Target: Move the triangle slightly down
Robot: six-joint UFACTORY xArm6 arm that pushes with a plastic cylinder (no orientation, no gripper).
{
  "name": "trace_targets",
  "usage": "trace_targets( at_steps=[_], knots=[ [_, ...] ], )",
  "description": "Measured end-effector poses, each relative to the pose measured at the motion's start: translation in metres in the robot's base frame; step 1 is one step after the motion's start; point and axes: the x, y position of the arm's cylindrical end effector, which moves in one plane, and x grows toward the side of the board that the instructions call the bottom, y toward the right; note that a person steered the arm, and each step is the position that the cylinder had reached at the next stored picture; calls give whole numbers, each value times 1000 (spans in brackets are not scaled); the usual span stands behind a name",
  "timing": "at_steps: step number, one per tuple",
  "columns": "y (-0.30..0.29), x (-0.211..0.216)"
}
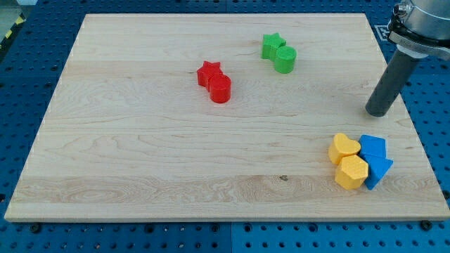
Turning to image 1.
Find white fiducial marker tag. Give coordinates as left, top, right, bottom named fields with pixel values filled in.
left=374, top=25, right=390, bottom=41

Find red star block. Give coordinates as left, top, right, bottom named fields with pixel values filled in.
left=197, top=60, right=223, bottom=91

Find black bolt left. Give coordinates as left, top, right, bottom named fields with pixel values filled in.
left=29, top=223, right=41, bottom=234

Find yellow hexagon block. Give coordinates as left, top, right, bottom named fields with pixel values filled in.
left=335, top=155, right=368, bottom=190

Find blue cube block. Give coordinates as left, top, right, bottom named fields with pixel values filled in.
left=359, top=134, right=387, bottom=158

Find blue triangle block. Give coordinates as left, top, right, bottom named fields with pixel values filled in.
left=361, top=155, right=393, bottom=190

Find green star block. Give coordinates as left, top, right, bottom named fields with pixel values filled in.
left=261, top=33, right=286, bottom=61

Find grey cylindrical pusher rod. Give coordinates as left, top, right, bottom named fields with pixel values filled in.
left=365, top=49, right=420, bottom=117

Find black bolt right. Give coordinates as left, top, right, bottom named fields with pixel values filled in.
left=420, top=220, right=433, bottom=231

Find wooden board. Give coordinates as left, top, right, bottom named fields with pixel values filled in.
left=5, top=13, right=449, bottom=223

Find black bolt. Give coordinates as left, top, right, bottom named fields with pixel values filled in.
left=420, top=220, right=433, bottom=231
left=29, top=223, right=41, bottom=234

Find green cylinder block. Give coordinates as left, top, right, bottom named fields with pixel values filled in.
left=274, top=46, right=297, bottom=74

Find red cylinder block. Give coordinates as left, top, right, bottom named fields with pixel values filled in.
left=209, top=74, right=231, bottom=103

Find yellow heart block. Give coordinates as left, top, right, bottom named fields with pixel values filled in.
left=328, top=133, right=361, bottom=164

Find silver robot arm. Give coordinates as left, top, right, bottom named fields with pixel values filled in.
left=365, top=0, right=449, bottom=117

